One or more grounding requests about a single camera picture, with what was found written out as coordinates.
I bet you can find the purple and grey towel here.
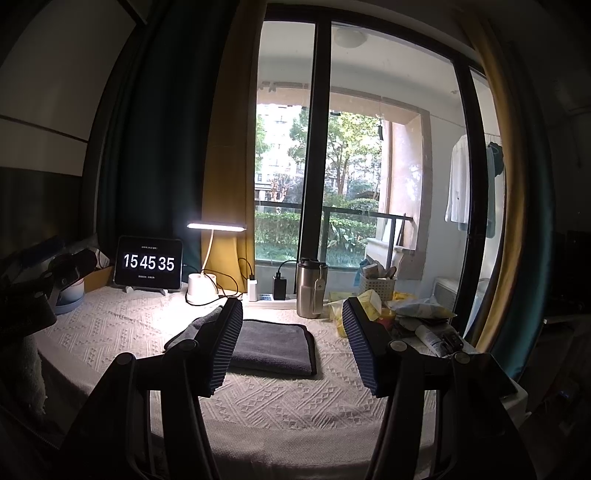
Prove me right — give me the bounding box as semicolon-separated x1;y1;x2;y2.
164;306;317;378

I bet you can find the white round humidifier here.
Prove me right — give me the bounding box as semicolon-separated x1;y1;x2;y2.
47;267;85;315

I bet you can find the cardboard box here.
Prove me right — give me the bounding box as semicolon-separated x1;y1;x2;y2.
84;266;113;293

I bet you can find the white tube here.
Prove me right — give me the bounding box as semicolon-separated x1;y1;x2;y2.
415;325;452;357

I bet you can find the tablet showing clock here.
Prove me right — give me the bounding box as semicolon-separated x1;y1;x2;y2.
113;237;183;291

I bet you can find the white textured tablecloth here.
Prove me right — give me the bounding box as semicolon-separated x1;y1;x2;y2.
34;284;530;476

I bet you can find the red cup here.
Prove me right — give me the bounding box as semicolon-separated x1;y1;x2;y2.
378;309;396;332

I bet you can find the yellow tissue pack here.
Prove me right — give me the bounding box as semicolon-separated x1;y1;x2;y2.
327;289;383;338

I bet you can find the white desk lamp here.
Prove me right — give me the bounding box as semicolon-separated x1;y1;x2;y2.
186;221;245;303

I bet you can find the white perforated basket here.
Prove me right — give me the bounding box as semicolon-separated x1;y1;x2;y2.
359;276;397;302

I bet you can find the dark green curtain left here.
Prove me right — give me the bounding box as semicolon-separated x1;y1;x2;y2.
96;1;211;271

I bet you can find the white charger plug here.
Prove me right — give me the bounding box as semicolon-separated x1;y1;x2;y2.
247;274;259;302

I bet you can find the white hanging shirt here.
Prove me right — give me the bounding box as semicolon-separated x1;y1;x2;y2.
445;134;470;231

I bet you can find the yellow curtain left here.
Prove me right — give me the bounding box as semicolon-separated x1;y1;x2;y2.
201;1;266;292

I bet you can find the black power bank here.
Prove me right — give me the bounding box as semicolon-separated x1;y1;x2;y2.
273;273;287;301

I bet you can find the stainless steel tumbler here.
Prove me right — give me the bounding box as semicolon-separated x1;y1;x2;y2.
297;258;329;319

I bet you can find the teal hanging garment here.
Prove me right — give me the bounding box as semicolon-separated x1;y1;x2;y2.
487;142;505;177

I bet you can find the black lamp cable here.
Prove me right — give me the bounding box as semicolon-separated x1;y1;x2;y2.
184;256;256;308

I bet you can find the black window frame post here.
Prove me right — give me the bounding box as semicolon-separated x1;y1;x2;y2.
298;18;334;264

